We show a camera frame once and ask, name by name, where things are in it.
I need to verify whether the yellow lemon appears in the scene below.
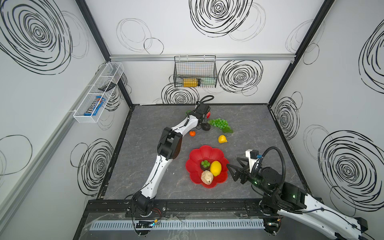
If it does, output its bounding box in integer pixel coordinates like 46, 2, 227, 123
210, 161, 222, 177

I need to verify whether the beige garlic bulb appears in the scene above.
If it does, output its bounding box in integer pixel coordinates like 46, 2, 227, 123
201, 171, 214, 185

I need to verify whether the red flower-shaped fruit bowl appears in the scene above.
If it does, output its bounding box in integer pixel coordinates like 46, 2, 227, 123
186, 145, 229, 189

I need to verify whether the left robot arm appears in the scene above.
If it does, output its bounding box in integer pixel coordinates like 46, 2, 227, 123
132, 95, 214, 216

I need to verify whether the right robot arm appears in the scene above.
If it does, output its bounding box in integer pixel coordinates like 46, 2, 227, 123
227, 147, 368, 240

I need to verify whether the dark avocado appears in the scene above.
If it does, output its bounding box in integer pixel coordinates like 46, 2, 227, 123
201, 123, 211, 131

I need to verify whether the green grape bunch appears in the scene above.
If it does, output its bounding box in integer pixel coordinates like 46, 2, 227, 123
208, 118, 234, 134

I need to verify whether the green item in basket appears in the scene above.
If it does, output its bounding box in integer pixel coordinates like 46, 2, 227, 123
200, 77, 217, 88

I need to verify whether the yellow box in basket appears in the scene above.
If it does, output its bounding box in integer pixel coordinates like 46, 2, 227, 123
183, 78, 200, 88

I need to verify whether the yellow pear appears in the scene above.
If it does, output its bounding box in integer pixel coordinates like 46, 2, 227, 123
218, 135, 228, 144

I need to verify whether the black remote control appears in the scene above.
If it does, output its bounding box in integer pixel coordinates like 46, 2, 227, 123
98, 82, 117, 93

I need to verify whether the blue candy packet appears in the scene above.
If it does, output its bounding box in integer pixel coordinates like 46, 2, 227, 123
84, 96, 105, 117

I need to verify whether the black wire basket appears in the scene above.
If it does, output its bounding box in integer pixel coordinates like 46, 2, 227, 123
173, 55, 218, 88

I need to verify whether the grey slotted cable duct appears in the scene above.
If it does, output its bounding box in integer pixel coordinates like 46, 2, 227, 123
86, 219, 265, 231

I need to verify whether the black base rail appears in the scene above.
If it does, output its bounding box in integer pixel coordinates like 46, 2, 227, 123
85, 197, 326, 218

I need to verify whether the white wire shelf basket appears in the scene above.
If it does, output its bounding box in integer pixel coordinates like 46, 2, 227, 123
73, 62, 124, 124

